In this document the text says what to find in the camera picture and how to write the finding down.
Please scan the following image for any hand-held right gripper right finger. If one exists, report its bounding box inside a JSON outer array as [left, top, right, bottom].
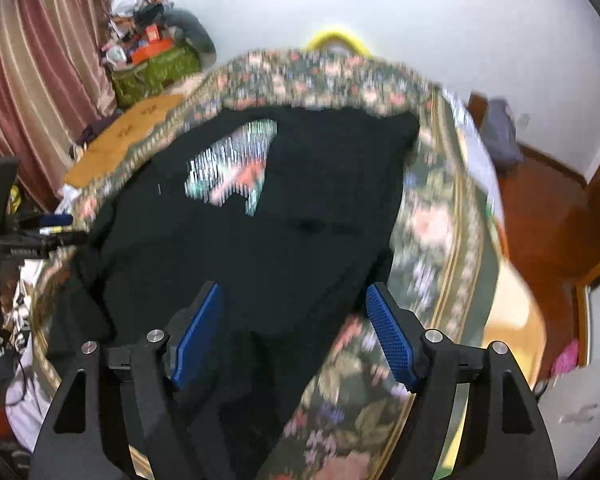
[[365, 282, 561, 480]]

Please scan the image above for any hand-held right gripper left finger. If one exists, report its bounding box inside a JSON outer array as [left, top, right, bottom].
[[27, 281, 236, 480]]

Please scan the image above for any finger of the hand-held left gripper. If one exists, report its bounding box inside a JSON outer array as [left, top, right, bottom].
[[20, 213, 88, 250]]

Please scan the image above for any black printed t-shirt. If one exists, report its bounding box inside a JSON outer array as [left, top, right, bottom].
[[45, 105, 421, 480]]

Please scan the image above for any dark purple cloth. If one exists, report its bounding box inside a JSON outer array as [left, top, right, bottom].
[[77, 112, 121, 148]]

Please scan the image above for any floral bed blanket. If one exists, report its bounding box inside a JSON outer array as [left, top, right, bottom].
[[30, 49, 511, 480]]

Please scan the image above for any brown cardboard sheet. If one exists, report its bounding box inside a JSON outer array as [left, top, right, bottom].
[[64, 94, 186, 188]]

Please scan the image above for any striped red curtain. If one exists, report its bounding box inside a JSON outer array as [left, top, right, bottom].
[[0, 0, 118, 211]]

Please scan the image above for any green patterned bag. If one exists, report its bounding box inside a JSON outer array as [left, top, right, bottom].
[[111, 45, 201, 108]]

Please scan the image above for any pile of mixed clutter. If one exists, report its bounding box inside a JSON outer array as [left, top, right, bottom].
[[102, 0, 181, 66]]

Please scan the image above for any grey cloth bundle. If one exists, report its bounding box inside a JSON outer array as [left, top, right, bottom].
[[480, 99, 523, 168]]

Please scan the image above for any grey cushion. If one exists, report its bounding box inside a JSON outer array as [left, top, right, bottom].
[[167, 8, 217, 68]]

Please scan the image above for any yellow hoop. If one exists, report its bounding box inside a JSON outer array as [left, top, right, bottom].
[[307, 27, 371, 56]]

